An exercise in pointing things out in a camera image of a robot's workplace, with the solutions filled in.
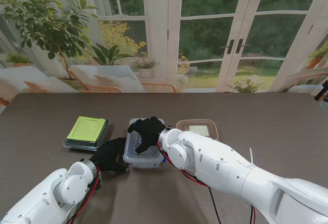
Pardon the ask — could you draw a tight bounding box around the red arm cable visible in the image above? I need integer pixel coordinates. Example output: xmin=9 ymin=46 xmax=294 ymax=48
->
xmin=68 ymin=170 xmax=102 ymax=224
xmin=157 ymin=141 xmax=257 ymax=224

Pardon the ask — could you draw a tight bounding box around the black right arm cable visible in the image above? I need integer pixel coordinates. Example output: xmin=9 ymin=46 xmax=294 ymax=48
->
xmin=209 ymin=187 xmax=222 ymax=224

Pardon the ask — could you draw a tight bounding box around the brown kraft paper bowl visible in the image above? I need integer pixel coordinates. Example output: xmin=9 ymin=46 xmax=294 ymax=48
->
xmin=175 ymin=118 xmax=219 ymax=140

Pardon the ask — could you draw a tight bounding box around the clear lid with green sheet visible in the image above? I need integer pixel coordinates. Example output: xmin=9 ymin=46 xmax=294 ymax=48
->
xmin=63 ymin=116 xmax=111 ymax=150

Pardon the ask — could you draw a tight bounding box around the black tripod stand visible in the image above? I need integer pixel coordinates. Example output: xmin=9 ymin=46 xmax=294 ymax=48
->
xmin=314 ymin=80 xmax=328 ymax=101

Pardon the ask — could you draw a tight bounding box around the red left arm cable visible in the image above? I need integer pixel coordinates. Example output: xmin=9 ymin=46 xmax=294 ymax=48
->
xmin=68 ymin=170 xmax=102 ymax=224

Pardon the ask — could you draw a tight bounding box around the white cable tie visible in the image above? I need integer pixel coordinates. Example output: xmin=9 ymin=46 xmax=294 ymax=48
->
xmin=249 ymin=147 xmax=256 ymax=169

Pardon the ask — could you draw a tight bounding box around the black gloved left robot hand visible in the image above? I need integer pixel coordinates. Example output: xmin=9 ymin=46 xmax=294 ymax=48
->
xmin=88 ymin=137 xmax=130 ymax=173

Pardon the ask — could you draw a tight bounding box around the clear lid with blue sticker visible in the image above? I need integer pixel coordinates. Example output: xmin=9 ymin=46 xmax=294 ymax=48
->
xmin=124 ymin=117 xmax=165 ymax=159

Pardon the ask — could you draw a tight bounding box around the clear container with blue clips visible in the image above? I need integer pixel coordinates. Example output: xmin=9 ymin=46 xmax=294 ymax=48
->
xmin=122 ymin=117 xmax=167 ymax=170

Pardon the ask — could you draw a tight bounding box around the black plastic food tray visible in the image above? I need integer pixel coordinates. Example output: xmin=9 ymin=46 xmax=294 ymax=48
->
xmin=64 ymin=120 xmax=111 ymax=151

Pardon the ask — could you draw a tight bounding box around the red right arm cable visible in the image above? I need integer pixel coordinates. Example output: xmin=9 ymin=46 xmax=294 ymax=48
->
xmin=157 ymin=141 xmax=257 ymax=224

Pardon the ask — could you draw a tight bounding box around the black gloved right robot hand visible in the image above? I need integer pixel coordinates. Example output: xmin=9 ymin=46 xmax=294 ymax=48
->
xmin=128 ymin=116 xmax=167 ymax=155

